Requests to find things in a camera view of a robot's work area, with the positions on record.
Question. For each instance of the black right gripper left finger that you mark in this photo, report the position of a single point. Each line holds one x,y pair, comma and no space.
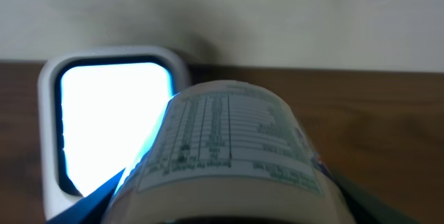
89,210

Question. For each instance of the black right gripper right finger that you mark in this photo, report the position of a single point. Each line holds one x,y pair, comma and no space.
366,208

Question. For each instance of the green lid jar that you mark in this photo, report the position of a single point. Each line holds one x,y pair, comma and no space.
228,151

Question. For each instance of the white barcode scanner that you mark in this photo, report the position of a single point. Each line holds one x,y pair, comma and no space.
96,108

